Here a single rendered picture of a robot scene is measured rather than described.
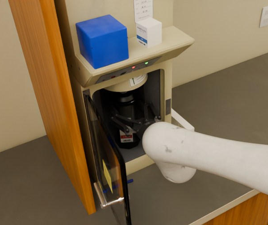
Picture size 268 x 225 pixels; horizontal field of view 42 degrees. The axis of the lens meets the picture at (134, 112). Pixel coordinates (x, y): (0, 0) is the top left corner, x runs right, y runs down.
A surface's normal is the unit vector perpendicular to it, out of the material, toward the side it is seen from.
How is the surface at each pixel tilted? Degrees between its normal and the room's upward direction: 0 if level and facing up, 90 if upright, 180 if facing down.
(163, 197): 0
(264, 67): 0
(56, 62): 90
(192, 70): 90
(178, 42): 0
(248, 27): 90
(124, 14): 90
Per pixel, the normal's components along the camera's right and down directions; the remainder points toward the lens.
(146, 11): 0.47, 0.53
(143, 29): -0.81, 0.40
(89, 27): -0.05, -0.78
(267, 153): -0.39, -0.78
